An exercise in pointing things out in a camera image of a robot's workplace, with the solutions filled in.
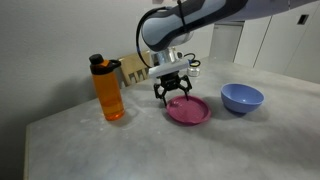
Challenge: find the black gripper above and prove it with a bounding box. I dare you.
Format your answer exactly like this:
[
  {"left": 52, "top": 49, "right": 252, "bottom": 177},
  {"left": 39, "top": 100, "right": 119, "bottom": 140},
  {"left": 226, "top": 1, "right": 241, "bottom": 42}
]
[{"left": 153, "top": 70, "right": 193, "bottom": 108}]

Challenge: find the pink plastic plate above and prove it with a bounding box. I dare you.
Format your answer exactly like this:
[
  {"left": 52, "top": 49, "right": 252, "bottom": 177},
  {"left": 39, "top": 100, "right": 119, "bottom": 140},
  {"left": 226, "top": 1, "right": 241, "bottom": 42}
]
[{"left": 165, "top": 95, "right": 212, "bottom": 126}]

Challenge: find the blue plastic bowl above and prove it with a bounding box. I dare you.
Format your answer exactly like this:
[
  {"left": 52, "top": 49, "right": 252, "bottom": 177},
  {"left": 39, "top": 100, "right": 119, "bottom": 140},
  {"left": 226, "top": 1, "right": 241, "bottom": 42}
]
[{"left": 220, "top": 82, "right": 265, "bottom": 115}]

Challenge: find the small silver candle jar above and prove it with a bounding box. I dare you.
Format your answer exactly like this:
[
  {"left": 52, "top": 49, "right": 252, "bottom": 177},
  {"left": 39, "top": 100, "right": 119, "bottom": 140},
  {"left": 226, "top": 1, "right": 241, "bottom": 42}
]
[{"left": 186, "top": 64, "right": 202, "bottom": 78}]

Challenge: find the wooden block holder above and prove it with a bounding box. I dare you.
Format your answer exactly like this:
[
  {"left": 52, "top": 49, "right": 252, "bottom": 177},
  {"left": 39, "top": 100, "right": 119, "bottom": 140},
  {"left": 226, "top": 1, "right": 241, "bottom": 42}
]
[{"left": 118, "top": 49, "right": 153, "bottom": 88}]

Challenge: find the orange water bottle black cap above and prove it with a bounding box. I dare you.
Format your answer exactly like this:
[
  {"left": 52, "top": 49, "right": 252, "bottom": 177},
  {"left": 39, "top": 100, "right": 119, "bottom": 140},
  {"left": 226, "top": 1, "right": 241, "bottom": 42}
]
[{"left": 88, "top": 53, "right": 126, "bottom": 122}]

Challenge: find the low grey cabinet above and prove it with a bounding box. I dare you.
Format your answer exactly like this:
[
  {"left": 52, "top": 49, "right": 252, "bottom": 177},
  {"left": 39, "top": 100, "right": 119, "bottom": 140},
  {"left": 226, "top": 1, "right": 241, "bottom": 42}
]
[{"left": 209, "top": 21, "right": 244, "bottom": 63}]

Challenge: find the tall white cabinet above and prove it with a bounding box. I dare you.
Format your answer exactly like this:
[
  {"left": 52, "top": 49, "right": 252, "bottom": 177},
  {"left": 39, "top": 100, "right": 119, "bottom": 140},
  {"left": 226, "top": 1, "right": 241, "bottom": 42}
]
[{"left": 233, "top": 0, "right": 320, "bottom": 84}]

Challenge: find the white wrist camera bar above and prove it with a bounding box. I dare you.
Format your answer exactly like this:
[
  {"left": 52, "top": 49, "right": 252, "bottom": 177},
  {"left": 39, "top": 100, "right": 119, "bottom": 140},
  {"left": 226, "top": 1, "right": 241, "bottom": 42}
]
[{"left": 147, "top": 59, "right": 190, "bottom": 80}]

